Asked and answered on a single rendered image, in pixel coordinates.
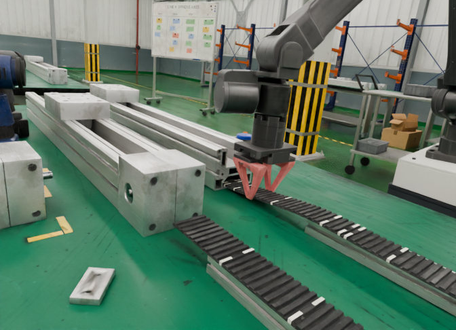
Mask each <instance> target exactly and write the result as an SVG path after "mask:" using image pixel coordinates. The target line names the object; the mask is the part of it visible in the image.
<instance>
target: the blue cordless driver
mask: <svg viewBox="0 0 456 330"><path fill-rule="evenodd" d="M15 86H18V87H19V88H20V89H23V87H24V86H26V68H25V63H24V60H21V57H16V59H13V58H12V56H7V55H0V89H15ZM13 123H15V121H14V118H13V115H12V110H11V108H10V104H9V101H8V98H7V95H6V94H4V93H1V91H0V143H7V142H16V141H19V136H18V135H17V134H14V130H13V128H12V125H13Z"/></svg>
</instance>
